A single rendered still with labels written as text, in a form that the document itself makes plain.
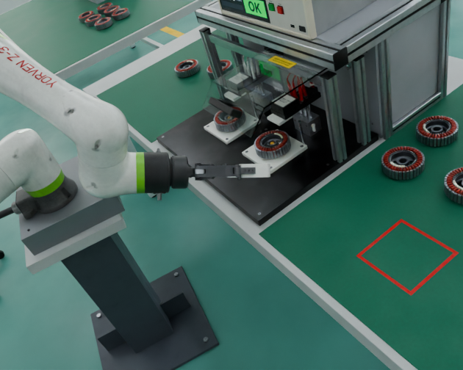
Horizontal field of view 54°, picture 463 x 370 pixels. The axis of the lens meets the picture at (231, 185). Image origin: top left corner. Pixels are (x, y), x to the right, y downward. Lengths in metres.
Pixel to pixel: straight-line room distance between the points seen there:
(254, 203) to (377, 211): 0.33
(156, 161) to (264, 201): 0.41
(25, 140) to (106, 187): 0.50
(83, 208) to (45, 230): 0.13
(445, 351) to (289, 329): 1.01
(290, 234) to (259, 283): 0.89
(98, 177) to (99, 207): 0.51
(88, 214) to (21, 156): 0.26
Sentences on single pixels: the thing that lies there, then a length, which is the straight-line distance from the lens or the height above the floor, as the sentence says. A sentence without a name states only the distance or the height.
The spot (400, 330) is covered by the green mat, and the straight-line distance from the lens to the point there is 1.05.
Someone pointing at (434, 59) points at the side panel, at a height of 0.90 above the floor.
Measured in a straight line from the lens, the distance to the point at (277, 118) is 1.41.
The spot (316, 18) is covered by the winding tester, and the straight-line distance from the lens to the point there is 1.27.
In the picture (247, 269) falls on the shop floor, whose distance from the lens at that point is 2.16.
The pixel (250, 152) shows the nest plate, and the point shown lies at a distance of 1.47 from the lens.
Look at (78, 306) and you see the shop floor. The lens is 2.43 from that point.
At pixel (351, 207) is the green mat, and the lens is 1.27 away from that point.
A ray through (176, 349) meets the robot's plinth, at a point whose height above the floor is 0.02.
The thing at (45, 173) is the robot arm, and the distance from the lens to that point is 1.48.
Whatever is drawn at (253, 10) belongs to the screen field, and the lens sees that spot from 1.44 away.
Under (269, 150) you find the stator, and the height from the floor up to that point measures 0.82.
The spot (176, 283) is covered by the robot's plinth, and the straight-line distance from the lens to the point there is 2.22.
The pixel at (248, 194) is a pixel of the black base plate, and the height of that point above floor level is 0.77.
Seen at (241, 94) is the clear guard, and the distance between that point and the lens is 1.21.
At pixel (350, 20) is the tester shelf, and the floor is 1.11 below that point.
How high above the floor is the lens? 1.66
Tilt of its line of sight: 40 degrees down
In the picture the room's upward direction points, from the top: 20 degrees counter-clockwise
